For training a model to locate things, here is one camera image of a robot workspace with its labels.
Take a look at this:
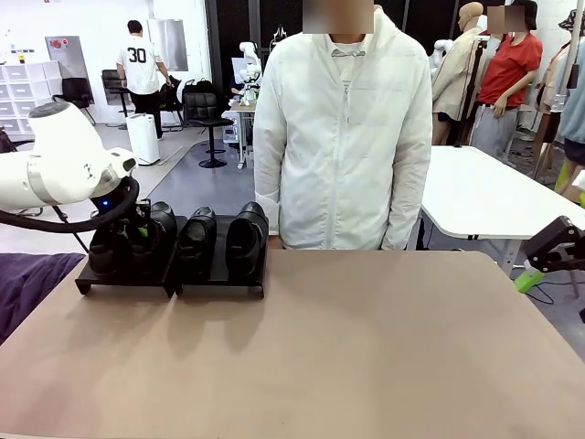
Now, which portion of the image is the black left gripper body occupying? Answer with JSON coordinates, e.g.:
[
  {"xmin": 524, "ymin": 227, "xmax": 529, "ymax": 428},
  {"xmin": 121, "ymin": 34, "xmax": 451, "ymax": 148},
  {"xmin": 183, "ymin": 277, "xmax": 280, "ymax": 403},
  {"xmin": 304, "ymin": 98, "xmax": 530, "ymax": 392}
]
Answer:
[{"xmin": 90, "ymin": 189, "xmax": 138, "ymax": 232}]

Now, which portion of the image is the black leather loafer shoe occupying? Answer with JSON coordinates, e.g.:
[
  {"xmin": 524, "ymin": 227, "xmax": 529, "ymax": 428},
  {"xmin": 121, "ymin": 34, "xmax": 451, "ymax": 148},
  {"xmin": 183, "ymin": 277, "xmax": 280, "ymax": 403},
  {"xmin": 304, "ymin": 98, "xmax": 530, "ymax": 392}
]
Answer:
[
  {"xmin": 88, "ymin": 218, "xmax": 136, "ymax": 276},
  {"xmin": 175, "ymin": 206, "xmax": 219, "ymax": 281},
  {"xmin": 226, "ymin": 200, "xmax": 271, "ymax": 279},
  {"xmin": 131, "ymin": 199, "xmax": 179, "ymax": 278}
]

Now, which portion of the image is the person's right forearm white sleeve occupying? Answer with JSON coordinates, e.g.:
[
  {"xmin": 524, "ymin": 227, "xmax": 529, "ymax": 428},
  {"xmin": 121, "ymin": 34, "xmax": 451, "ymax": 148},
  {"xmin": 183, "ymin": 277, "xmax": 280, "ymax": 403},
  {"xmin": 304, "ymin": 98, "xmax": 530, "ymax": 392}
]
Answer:
[{"xmin": 253, "ymin": 150, "xmax": 287, "ymax": 238}]

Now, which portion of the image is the person's left forearm white sleeve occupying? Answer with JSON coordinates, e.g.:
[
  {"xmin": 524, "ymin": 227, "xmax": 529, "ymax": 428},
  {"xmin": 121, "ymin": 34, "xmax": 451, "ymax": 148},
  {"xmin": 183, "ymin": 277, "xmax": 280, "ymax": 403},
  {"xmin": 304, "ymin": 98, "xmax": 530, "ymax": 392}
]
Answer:
[{"xmin": 381, "ymin": 150, "xmax": 433, "ymax": 251}]

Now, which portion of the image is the white folding table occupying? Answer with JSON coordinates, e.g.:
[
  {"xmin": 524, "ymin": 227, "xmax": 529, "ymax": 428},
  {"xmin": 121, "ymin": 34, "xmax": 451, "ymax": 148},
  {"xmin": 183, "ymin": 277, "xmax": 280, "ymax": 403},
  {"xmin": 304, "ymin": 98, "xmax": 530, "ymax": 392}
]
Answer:
[{"xmin": 413, "ymin": 145, "xmax": 585, "ymax": 275}]

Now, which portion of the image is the white air purifier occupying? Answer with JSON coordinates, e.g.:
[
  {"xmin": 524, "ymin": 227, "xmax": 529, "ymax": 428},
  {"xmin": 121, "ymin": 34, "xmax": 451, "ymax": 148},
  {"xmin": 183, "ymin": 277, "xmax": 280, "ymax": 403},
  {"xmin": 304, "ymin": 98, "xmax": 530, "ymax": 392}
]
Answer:
[{"xmin": 126, "ymin": 112, "xmax": 162, "ymax": 166}]

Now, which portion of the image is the purple cloth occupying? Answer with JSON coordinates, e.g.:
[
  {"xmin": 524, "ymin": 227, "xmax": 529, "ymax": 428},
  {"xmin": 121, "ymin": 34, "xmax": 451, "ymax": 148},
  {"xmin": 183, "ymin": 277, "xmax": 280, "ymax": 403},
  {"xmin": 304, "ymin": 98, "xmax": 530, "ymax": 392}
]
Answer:
[{"xmin": 0, "ymin": 252, "xmax": 87, "ymax": 345}]

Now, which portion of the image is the black office armchair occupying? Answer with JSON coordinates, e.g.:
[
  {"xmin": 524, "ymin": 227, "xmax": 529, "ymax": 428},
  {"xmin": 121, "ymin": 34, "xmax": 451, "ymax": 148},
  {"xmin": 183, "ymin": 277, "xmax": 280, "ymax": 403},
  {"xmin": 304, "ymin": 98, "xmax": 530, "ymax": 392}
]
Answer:
[{"xmin": 61, "ymin": 77, "xmax": 97, "ymax": 125}]

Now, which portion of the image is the black quilted bar chair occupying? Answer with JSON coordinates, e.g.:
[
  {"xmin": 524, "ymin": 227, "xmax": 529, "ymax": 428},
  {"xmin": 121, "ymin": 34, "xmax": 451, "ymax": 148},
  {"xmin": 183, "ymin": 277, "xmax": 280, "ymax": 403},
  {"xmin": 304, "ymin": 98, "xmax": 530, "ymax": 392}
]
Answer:
[{"xmin": 184, "ymin": 92, "xmax": 235, "ymax": 169}]

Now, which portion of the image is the black bar stool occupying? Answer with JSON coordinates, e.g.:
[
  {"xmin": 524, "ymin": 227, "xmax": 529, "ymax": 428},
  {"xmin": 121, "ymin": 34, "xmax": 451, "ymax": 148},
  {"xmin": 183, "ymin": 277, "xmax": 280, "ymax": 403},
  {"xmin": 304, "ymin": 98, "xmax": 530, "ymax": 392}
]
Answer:
[{"xmin": 101, "ymin": 69, "xmax": 138, "ymax": 119}]

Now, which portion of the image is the black folding chair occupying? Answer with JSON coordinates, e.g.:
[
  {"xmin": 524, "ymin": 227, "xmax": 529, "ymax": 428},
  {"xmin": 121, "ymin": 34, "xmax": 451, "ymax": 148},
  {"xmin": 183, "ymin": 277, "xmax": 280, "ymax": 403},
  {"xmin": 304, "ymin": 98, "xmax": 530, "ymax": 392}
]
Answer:
[{"xmin": 0, "ymin": 127, "xmax": 22, "ymax": 155}]

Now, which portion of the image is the black backpack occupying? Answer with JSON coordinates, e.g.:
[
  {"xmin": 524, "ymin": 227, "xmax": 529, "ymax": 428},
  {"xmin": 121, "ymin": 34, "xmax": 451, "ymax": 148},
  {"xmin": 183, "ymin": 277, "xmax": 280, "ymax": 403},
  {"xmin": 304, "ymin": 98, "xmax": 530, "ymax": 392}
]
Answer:
[{"xmin": 157, "ymin": 74, "xmax": 185, "ymax": 114}]

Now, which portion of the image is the black bag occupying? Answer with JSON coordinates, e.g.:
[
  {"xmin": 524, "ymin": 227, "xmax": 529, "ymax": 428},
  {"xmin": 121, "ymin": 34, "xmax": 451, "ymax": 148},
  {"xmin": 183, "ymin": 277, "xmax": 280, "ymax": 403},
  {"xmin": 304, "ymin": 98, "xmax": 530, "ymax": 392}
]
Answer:
[{"xmin": 181, "ymin": 78, "xmax": 215, "ymax": 95}]

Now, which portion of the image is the person in numbered white jersey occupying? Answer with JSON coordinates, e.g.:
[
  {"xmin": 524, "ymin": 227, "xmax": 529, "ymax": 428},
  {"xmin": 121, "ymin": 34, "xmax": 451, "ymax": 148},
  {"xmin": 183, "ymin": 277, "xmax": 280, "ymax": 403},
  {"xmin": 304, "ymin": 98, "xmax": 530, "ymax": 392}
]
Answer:
[{"xmin": 115, "ymin": 19, "xmax": 174, "ymax": 141}]

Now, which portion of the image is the white storage drawer cabinet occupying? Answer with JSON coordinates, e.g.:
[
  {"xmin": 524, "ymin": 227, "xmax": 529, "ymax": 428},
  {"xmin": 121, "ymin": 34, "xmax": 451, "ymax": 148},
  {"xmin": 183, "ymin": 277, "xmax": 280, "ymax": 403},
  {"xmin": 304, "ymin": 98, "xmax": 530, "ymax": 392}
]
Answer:
[{"xmin": 0, "ymin": 61, "xmax": 63, "ymax": 136}]

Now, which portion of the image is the grey door with red sign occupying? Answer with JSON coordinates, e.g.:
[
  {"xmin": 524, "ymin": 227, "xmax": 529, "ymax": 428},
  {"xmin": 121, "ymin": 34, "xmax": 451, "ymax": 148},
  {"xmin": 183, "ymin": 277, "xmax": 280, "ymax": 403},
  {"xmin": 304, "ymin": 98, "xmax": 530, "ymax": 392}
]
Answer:
[{"xmin": 44, "ymin": 36, "xmax": 96, "ymax": 106}]

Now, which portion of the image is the black tripod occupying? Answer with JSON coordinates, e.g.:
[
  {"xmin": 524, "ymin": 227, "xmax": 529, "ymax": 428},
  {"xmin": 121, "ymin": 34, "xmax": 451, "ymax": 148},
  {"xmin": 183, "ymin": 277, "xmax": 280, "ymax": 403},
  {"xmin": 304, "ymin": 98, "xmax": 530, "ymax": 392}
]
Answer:
[{"xmin": 453, "ymin": 38, "xmax": 489, "ymax": 150}]

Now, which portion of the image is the white clothes rack pole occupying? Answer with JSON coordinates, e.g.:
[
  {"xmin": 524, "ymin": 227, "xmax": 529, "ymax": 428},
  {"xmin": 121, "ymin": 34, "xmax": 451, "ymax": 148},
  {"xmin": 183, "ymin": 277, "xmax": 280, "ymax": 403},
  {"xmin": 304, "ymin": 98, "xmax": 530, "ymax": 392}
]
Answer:
[{"xmin": 553, "ymin": 0, "xmax": 580, "ymax": 112}]

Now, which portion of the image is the mannequin in beige coat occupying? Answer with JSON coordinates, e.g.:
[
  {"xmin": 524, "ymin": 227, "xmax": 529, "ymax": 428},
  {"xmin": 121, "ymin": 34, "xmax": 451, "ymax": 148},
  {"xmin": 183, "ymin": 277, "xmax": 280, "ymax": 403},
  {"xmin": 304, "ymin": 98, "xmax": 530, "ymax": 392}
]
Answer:
[{"xmin": 431, "ymin": 2, "xmax": 489, "ymax": 147}]

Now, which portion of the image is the black hat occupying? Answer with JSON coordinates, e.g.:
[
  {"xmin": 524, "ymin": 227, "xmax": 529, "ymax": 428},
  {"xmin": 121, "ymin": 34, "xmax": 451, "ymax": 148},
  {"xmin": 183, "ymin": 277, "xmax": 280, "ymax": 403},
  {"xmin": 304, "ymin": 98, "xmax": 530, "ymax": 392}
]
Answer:
[{"xmin": 558, "ymin": 9, "xmax": 585, "ymax": 33}]

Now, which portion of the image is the person in white jacket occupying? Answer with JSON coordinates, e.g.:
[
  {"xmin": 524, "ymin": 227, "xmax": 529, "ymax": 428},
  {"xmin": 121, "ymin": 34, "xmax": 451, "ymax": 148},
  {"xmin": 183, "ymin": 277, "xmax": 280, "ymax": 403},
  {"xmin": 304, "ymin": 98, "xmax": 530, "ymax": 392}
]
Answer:
[{"xmin": 253, "ymin": 0, "xmax": 433, "ymax": 252}]

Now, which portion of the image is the black floor cable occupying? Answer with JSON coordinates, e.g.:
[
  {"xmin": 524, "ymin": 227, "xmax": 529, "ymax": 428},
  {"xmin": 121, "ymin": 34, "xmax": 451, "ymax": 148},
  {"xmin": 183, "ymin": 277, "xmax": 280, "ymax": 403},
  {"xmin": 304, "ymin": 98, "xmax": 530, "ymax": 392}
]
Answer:
[{"xmin": 532, "ymin": 273, "xmax": 555, "ymax": 305}]

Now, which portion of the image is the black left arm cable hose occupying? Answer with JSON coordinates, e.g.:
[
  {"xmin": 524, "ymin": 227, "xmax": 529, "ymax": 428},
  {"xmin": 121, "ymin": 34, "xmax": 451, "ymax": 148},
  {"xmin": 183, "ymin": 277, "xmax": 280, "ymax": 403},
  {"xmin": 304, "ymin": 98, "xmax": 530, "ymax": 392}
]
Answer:
[{"xmin": 0, "ymin": 176, "xmax": 141, "ymax": 235}]

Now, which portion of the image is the grey metal wall panel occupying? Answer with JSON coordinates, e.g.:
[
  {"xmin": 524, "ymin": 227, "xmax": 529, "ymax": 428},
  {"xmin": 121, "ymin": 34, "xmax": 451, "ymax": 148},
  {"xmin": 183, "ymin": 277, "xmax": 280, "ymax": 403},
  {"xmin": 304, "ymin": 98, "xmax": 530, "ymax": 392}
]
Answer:
[{"xmin": 146, "ymin": 17, "xmax": 189, "ymax": 72}]

